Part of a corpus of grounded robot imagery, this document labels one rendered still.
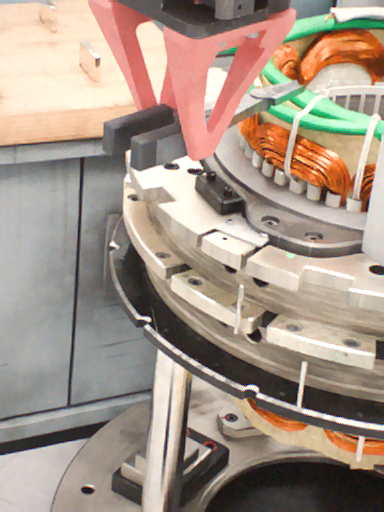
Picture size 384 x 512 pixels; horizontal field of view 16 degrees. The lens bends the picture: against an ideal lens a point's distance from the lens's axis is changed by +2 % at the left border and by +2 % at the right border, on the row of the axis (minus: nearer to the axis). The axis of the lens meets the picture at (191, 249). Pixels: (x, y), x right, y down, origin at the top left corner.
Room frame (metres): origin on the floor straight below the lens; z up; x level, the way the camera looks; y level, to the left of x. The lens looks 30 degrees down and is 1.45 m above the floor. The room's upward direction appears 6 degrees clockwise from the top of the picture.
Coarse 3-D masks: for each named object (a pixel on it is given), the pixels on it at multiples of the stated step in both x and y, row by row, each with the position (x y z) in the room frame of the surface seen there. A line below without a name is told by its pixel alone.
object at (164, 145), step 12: (156, 132) 0.59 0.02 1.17; (168, 132) 0.59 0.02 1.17; (180, 132) 0.59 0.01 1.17; (132, 144) 0.58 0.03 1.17; (144, 144) 0.58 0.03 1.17; (156, 144) 0.58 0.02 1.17; (168, 144) 0.59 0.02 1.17; (180, 144) 0.60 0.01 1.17; (132, 156) 0.58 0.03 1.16; (144, 156) 0.58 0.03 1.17; (156, 156) 0.58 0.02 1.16; (168, 156) 0.59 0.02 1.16; (180, 156) 0.60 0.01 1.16; (144, 168) 0.58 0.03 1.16
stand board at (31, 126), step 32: (0, 32) 0.96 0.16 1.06; (32, 32) 0.97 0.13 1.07; (64, 32) 0.97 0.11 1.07; (96, 32) 0.98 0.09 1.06; (160, 32) 0.99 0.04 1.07; (0, 64) 0.90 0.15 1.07; (32, 64) 0.91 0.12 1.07; (64, 64) 0.91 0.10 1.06; (160, 64) 0.93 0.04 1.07; (32, 96) 0.85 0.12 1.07; (64, 96) 0.86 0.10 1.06; (96, 96) 0.87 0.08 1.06; (128, 96) 0.87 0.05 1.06; (0, 128) 0.82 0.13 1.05; (32, 128) 0.83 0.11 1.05; (64, 128) 0.84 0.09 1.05; (96, 128) 0.85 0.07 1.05
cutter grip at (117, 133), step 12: (156, 108) 0.62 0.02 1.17; (168, 108) 0.62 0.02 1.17; (108, 120) 0.60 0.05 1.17; (120, 120) 0.60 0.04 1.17; (132, 120) 0.60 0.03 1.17; (144, 120) 0.60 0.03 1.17; (156, 120) 0.61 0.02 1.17; (168, 120) 0.62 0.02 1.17; (108, 132) 0.59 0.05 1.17; (120, 132) 0.59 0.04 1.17; (132, 132) 0.60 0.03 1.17; (144, 132) 0.61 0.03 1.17; (108, 144) 0.59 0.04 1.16; (120, 144) 0.59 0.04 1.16
